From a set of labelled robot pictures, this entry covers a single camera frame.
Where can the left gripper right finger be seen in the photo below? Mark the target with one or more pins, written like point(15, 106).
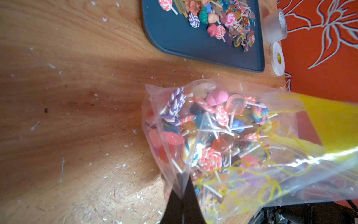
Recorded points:
point(192, 212)

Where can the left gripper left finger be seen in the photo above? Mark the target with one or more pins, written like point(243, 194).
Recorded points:
point(174, 210)

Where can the white tape roll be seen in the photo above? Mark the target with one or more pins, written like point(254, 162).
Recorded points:
point(277, 59)

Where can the poured candy pile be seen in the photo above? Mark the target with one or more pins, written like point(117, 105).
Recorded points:
point(229, 21)

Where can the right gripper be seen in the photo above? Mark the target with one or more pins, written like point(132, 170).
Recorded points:
point(311, 213)

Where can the blue plastic tray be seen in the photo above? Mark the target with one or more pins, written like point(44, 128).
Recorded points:
point(172, 34)

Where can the clear tape roll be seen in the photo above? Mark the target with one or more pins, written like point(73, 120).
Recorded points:
point(275, 27)

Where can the candy ziploc bag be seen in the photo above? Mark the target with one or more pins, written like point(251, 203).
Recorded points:
point(247, 147)

